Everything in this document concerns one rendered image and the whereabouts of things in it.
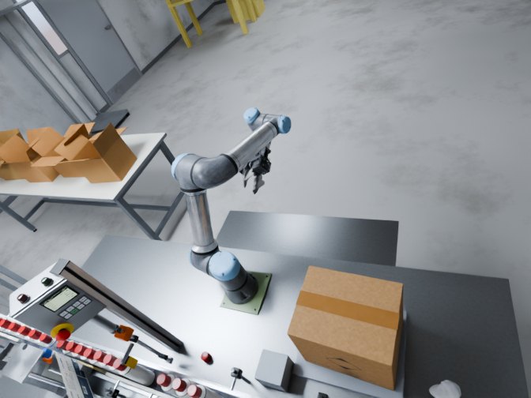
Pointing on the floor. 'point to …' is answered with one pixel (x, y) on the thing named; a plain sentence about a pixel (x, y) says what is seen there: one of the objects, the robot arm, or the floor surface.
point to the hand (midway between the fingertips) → (249, 189)
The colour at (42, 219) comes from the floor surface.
